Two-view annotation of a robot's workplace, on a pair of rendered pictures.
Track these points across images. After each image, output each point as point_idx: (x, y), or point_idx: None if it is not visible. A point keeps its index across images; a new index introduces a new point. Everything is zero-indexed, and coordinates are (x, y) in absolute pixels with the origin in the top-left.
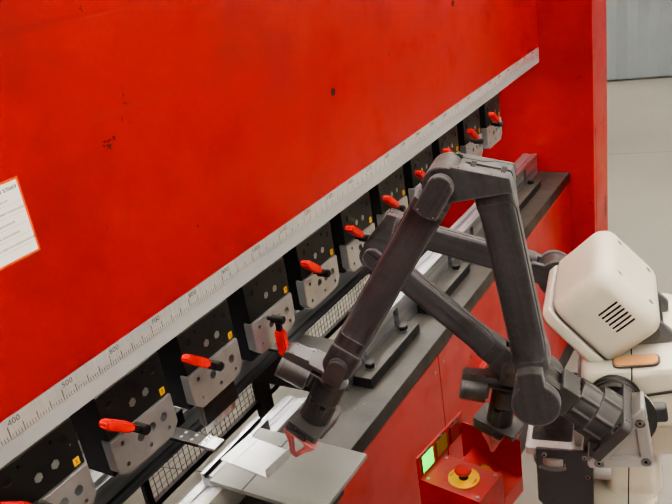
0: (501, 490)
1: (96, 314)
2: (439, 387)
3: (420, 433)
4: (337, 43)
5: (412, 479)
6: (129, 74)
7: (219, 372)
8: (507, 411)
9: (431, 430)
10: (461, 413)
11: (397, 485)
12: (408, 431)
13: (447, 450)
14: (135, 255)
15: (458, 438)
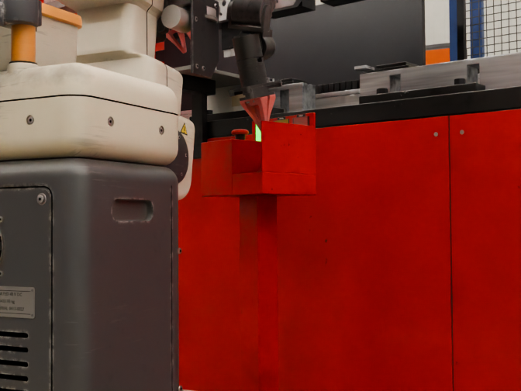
0: (229, 157)
1: None
2: (443, 161)
3: (384, 188)
4: None
5: (356, 231)
6: None
7: (221, 6)
8: (236, 63)
9: (411, 204)
10: (312, 114)
11: (326, 212)
12: (360, 167)
13: (448, 267)
14: None
15: (485, 276)
